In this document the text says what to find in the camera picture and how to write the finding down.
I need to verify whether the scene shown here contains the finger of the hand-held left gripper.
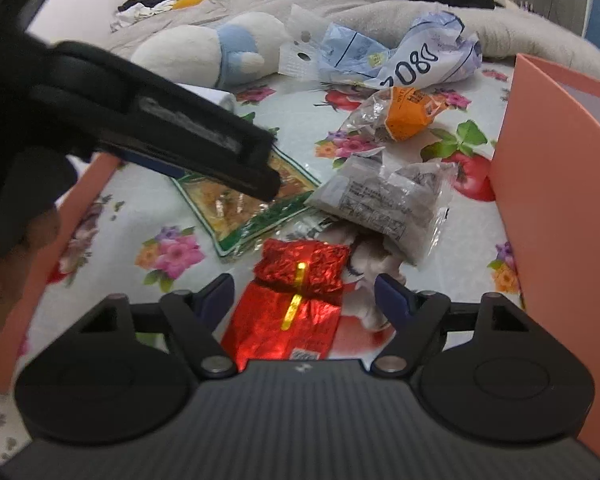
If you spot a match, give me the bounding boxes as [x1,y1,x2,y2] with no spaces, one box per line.
[96,141,282,204]

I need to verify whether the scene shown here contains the orange and silver snack packet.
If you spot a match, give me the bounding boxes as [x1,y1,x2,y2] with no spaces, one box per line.
[339,85,449,144]

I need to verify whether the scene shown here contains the light blue snack packet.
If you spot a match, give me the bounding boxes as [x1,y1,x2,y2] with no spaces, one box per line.
[316,21,392,82]

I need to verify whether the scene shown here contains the person's left hand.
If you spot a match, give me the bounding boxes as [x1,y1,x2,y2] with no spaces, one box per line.
[0,205,62,356]

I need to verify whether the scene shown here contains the red foil snack packet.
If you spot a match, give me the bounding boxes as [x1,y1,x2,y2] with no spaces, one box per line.
[220,238,352,362]

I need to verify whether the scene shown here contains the floral printed bed sheet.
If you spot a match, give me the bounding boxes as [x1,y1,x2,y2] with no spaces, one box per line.
[0,57,527,467]

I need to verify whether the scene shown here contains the white paper packet with holes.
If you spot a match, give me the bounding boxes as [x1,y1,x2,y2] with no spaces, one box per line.
[279,3,327,79]

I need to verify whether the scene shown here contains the white and blue plush toy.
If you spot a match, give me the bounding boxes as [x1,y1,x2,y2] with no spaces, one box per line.
[129,11,292,92]

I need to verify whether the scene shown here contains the white spray can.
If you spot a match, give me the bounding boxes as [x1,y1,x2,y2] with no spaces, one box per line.
[174,83,237,112]

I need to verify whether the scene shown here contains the pile of black white clothes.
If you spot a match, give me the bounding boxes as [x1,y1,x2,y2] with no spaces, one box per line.
[110,0,182,32]

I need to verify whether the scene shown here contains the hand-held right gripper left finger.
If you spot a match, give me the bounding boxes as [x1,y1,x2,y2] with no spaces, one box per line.
[72,274,237,379]

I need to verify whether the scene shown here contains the crumpled blue white bag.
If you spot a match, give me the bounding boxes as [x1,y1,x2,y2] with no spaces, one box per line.
[364,9,484,92]

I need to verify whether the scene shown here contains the clear grey snack packet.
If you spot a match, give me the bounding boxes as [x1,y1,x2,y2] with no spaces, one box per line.
[304,146,454,267]

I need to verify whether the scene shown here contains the grey blanket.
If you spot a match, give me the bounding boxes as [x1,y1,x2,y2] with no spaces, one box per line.
[109,0,600,72]

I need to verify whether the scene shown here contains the shallow pink box lid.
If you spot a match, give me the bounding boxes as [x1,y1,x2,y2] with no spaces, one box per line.
[0,152,122,394]

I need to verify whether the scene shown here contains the green bordered snack packet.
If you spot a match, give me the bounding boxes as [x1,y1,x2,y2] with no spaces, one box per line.
[171,146,322,262]

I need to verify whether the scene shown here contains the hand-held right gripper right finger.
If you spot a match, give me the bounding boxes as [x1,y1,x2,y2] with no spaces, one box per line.
[370,274,532,376]

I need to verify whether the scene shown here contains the white and pink snack packet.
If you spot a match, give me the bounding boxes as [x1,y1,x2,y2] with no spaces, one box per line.
[324,219,407,332]

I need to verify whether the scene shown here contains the large pink cardboard box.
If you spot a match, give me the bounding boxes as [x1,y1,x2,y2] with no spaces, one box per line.
[486,52,600,467]

